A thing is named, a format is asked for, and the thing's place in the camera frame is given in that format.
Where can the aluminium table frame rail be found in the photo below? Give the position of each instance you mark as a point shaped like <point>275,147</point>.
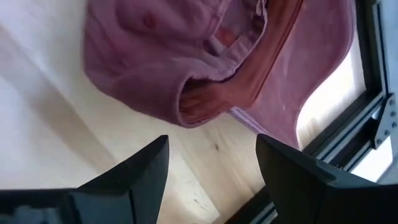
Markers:
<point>342,140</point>

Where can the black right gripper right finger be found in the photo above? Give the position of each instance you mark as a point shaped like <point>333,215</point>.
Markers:
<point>311,196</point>

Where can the metal corner bracket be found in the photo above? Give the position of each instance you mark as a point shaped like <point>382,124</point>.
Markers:
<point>385,124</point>

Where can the pink cap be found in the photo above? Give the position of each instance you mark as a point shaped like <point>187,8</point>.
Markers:
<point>140,62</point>

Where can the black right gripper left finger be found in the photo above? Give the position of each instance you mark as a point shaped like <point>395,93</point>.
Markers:
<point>102,199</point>

